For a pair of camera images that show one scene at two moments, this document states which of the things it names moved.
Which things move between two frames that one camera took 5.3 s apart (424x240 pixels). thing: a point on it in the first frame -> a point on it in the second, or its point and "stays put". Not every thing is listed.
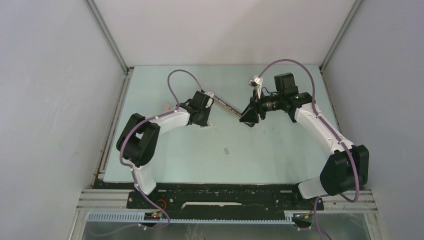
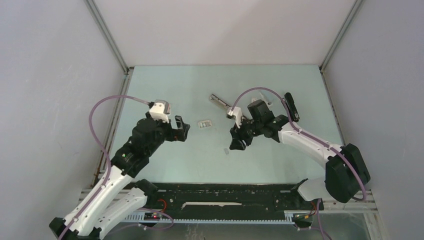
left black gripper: x=204 y=121 -> x=177 y=134
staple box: x=209 y=123 stays put
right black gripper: x=250 y=114 -> x=236 y=143
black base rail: x=189 y=198 stays put
